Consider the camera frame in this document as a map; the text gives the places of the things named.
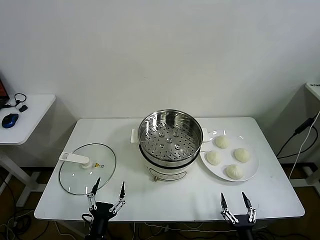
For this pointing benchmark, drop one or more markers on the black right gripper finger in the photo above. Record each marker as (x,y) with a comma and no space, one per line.
(247,203)
(223,203)

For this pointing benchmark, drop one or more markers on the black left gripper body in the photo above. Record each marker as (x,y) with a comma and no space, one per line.
(100,215)

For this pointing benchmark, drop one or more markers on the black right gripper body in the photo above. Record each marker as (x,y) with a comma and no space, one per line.
(244,225)

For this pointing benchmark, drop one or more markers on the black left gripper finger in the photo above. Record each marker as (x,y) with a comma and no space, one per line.
(122,196)
(93,197)

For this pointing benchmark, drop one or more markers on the white steamed baozi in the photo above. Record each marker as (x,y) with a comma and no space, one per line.
(222,142)
(213,158)
(235,172)
(242,155)

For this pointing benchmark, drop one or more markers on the steel perforated steamer basket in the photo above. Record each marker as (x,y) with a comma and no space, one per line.
(186,153)

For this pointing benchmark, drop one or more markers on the white round plate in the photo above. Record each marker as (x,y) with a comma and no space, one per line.
(252,170)

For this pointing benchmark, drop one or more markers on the large white table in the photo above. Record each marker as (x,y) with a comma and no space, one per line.
(175,202)

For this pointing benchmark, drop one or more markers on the white electric cooking pot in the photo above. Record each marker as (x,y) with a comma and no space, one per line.
(165,172)

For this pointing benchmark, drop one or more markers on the small white side table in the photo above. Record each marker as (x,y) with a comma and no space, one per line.
(32,120)

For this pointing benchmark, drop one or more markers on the small black device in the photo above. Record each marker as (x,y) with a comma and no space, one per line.
(23,108)

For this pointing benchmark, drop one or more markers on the blue computer mouse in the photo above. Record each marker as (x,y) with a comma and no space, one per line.
(10,120)

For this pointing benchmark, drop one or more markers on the laptop with red screen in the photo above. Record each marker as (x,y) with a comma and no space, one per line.
(2,100)

